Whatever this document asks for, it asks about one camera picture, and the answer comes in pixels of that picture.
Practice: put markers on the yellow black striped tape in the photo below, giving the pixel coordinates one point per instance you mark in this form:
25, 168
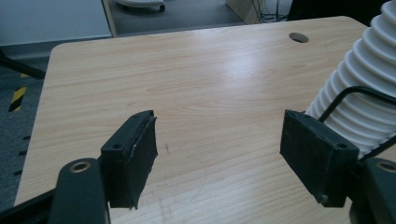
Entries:
18, 99

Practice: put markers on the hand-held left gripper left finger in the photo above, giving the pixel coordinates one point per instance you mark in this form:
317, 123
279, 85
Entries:
127, 161

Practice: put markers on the black metal stand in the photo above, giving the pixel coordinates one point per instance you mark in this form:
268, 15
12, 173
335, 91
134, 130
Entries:
21, 69

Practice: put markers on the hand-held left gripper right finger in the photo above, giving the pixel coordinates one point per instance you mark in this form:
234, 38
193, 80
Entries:
314, 155

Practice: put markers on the white cabinet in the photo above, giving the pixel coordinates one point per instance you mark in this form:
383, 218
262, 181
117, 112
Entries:
49, 18

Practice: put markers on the stack of white paper cups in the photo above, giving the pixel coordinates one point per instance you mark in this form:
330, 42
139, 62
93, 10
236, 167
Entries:
367, 62

